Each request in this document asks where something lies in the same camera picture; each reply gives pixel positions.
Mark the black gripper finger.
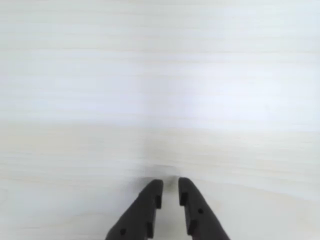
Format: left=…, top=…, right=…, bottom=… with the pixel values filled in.
left=104, top=179, right=164, bottom=240
left=178, top=177, right=231, bottom=240

